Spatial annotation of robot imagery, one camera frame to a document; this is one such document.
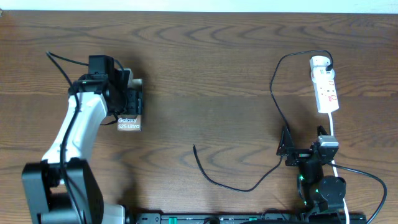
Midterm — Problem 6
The black charger cable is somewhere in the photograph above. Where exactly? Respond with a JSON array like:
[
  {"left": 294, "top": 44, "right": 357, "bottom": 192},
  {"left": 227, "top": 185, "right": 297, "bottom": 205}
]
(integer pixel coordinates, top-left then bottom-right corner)
[{"left": 192, "top": 49, "right": 335, "bottom": 193}]

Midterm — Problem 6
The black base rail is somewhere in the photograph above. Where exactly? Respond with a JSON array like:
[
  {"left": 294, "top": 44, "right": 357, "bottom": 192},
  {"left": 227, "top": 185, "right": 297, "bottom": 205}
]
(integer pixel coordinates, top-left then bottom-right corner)
[{"left": 135, "top": 212, "right": 368, "bottom": 224}]

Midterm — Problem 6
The white power strip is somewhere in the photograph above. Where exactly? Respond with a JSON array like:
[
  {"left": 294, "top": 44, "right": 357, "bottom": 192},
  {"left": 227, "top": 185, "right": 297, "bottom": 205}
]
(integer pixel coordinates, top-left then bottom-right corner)
[{"left": 310, "top": 55, "right": 339, "bottom": 114}]

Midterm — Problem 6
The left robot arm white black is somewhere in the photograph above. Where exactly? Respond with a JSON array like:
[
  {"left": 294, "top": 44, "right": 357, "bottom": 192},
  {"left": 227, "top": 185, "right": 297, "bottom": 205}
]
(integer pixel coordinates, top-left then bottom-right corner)
[{"left": 21, "top": 55, "right": 144, "bottom": 223}]

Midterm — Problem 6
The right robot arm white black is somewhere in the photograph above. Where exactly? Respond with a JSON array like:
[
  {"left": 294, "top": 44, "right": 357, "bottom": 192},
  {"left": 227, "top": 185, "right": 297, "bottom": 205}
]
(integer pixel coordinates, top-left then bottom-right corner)
[{"left": 276, "top": 126, "right": 346, "bottom": 220}]

